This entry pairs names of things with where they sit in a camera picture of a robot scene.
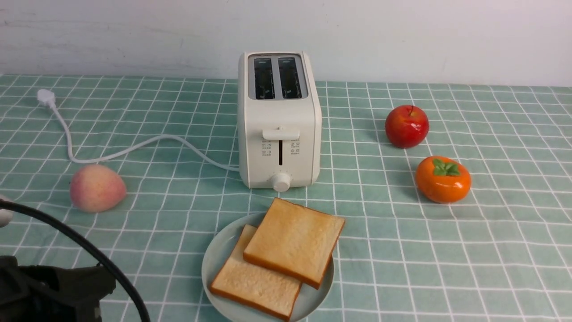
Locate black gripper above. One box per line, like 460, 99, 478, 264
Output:
0, 255, 116, 322

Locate toast slice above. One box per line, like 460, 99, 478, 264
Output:
243, 198, 345, 289
208, 225, 302, 322

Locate pink peach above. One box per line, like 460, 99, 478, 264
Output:
69, 164, 126, 213

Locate light green round plate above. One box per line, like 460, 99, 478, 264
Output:
202, 213, 337, 322

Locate white two-slot toaster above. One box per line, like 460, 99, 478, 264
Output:
236, 51, 322, 192

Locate red apple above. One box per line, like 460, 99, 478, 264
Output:
385, 105, 430, 149

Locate orange persimmon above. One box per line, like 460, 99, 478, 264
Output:
415, 155, 472, 204

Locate green checkered tablecloth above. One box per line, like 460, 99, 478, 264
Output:
0, 75, 572, 322

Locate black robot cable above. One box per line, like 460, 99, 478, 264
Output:
0, 199, 151, 322

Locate white toaster power cord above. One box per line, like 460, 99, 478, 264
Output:
37, 89, 240, 172

